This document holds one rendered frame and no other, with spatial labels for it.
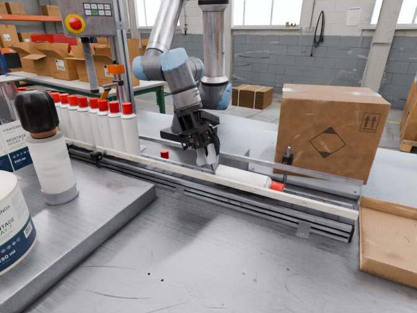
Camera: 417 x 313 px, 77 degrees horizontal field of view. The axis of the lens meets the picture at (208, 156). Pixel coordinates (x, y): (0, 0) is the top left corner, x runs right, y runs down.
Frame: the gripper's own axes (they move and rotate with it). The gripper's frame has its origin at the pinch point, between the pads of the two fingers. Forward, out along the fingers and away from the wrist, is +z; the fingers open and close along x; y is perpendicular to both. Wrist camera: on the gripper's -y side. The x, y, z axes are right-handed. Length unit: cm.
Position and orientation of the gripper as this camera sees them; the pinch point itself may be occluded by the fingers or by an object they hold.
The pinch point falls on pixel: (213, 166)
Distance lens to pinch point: 81.9
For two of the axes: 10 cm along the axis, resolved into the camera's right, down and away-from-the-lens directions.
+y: -4.5, 3.9, -8.0
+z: 3.1, 9.1, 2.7
